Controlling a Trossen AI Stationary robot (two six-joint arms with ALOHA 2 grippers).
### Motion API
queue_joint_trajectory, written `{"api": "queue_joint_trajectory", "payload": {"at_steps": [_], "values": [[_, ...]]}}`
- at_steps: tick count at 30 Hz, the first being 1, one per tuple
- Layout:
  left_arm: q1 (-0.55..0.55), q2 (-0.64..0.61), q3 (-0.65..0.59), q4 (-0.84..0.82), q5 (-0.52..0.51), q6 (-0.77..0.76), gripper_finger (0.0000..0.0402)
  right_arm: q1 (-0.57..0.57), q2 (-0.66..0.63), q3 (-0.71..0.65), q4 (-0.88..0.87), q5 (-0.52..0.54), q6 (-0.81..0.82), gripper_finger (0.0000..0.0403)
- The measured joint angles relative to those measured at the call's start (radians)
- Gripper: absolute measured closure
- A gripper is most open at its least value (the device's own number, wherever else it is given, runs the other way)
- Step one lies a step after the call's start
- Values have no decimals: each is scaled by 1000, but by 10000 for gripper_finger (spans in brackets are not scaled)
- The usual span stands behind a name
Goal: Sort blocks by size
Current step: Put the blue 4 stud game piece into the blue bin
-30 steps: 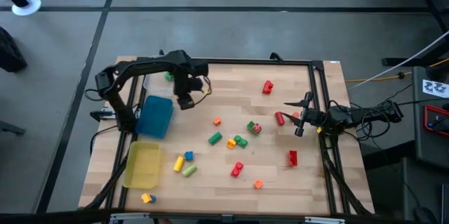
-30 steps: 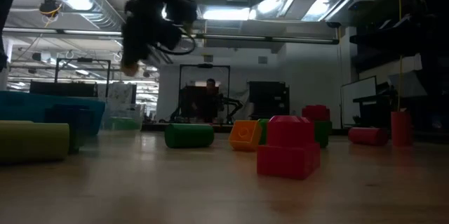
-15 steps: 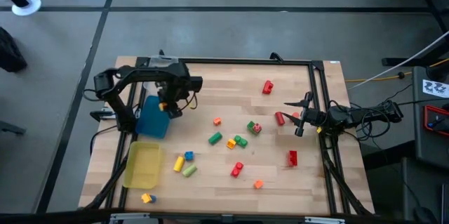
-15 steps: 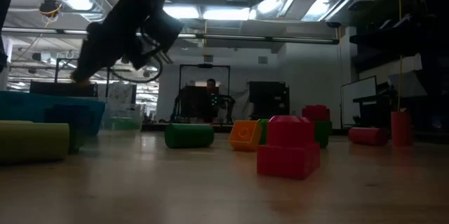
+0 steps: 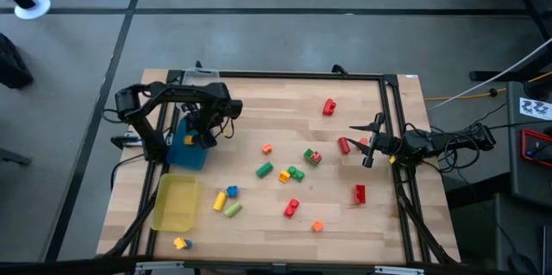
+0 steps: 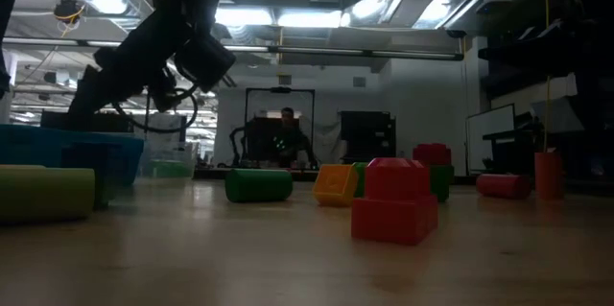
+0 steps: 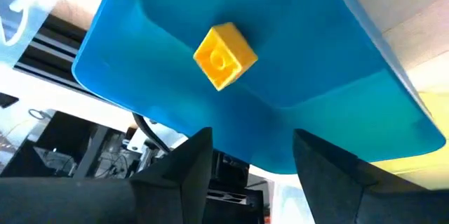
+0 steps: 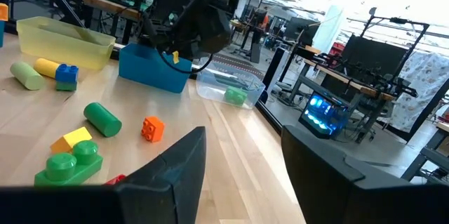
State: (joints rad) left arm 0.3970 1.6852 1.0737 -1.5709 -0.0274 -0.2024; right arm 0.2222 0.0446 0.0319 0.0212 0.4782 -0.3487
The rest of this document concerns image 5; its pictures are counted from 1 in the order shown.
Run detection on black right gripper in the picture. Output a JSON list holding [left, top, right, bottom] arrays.
[[346, 113, 406, 167]]

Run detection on dark green cylinder block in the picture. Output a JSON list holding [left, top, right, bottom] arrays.
[[255, 161, 274, 179]]

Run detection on green double block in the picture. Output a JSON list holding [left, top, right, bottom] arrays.
[[286, 165, 306, 183]]

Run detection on light green cylinder block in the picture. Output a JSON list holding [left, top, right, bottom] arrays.
[[223, 201, 243, 219]]

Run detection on blue plastic bin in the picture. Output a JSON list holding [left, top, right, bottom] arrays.
[[166, 116, 210, 172]]

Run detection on clear plastic bin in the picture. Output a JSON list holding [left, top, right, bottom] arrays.
[[179, 66, 222, 108]]

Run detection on yellow plastic bin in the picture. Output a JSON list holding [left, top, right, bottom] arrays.
[[149, 173, 201, 233]]

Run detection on black equipment case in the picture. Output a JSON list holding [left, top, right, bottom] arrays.
[[506, 80, 552, 198]]

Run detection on red-rimmed black device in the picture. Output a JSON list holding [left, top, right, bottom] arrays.
[[520, 128, 552, 168]]

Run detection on white printed sticker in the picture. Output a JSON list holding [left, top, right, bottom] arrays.
[[519, 97, 552, 121]]

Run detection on dark grey cabinet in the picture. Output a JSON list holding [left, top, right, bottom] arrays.
[[493, 192, 552, 275]]

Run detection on grey metal foot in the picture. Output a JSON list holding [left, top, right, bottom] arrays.
[[0, 147, 34, 167]]

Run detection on black bag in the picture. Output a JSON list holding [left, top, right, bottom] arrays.
[[0, 32, 35, 90]]

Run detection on black aluminium table frame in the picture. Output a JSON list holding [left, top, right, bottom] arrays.
[[103, 62, 461, 267]]

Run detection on yellow cable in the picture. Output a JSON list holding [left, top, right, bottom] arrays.
[[424, 72, 552, 103]]

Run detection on black cable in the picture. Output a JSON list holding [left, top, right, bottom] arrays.
[[426, 102, 525, 177], [110, 153, 144, 191]]

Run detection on silver bracket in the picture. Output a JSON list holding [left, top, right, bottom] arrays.
[[134, 260, 186, 274], [373, 265, 426, 275]]

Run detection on white cable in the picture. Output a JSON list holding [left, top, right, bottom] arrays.
[[429, 37, 552, 111]]

